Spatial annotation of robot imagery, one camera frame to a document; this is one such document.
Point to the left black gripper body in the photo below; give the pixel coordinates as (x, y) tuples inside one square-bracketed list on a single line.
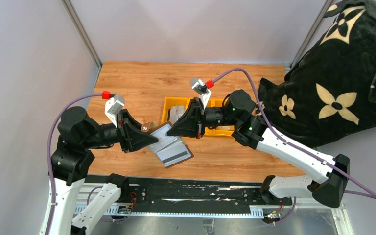
[(124, 130)]

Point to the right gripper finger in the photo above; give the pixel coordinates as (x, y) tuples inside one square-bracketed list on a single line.
[(182, 131), (188, 118)]

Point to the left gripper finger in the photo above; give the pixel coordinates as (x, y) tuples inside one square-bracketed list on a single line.
[(132, 128), (139, 140)]

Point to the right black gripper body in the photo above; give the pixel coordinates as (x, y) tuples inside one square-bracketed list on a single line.
[(199, 117)]

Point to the brown leather card holder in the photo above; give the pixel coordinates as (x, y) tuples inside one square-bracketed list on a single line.
[(168, 146)]

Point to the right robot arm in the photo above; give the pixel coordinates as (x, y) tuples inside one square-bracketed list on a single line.
[(324, 178)]

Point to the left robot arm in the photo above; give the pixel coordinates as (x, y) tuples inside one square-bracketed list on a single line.
[(69, 165)]

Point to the silver cards in left bin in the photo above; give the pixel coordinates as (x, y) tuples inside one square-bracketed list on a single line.
[(175, 112)]

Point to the beige cards in right bin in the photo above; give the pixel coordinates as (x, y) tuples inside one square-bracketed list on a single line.
[(225, 128)]

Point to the middle yellow bin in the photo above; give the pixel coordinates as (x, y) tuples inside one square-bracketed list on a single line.
[(209, 119)]

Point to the yellow bin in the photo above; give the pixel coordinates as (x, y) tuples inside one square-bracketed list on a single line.
[(172, 101), (209, 119), (222, 131)]

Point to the left yellow bin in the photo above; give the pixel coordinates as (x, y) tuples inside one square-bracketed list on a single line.
[(172, 101)]

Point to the right yellow bin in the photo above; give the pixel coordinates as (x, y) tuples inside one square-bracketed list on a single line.
[(222, 131)]

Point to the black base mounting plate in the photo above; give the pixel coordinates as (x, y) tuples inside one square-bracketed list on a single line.
[(157, 196)]

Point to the black floral blanket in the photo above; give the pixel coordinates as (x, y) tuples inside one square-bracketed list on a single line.
[(331, 92)]

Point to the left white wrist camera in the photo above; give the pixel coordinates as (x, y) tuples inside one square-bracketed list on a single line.
[(113, 107)]

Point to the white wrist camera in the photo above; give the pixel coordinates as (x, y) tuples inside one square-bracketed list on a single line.
[(204, 93), (113, 107)]

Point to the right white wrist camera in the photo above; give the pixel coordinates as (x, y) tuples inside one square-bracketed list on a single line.
[(204, 93)]

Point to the aluminium frame rail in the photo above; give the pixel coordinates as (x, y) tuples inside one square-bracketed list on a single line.
[(76, 209)]

